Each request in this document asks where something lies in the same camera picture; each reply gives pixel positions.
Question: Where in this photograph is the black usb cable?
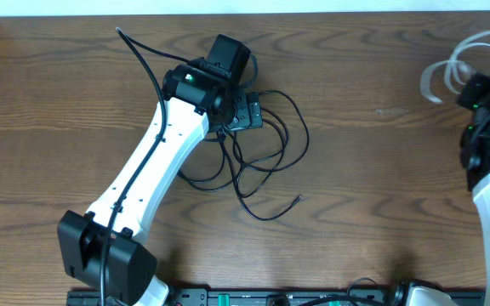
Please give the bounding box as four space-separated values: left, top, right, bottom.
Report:
176 88 311 222

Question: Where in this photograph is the white usb cable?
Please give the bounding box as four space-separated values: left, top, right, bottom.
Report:
419 29 490 105

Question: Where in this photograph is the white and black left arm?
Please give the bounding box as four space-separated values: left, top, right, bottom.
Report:
57 34 261 305

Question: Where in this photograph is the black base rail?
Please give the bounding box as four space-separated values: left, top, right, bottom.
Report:
66 278 487 306

